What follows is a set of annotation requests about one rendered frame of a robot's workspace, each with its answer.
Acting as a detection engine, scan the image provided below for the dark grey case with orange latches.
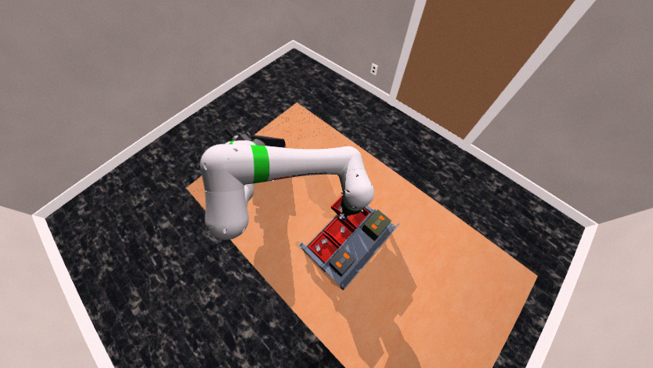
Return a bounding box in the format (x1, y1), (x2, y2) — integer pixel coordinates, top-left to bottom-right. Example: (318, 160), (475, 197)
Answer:
(329, 247), (356, 276)

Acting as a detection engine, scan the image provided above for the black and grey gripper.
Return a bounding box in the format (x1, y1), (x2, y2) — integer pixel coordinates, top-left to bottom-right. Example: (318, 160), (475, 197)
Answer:
(338, 209), (350, 221)

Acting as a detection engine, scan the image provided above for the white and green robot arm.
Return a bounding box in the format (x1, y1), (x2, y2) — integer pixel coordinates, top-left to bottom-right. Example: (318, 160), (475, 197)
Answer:
(200, 128), (374, 240)

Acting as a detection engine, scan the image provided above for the grey metal shelf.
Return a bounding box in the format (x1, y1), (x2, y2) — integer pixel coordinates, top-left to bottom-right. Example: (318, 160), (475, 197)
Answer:
(298, 205), (399, 290)

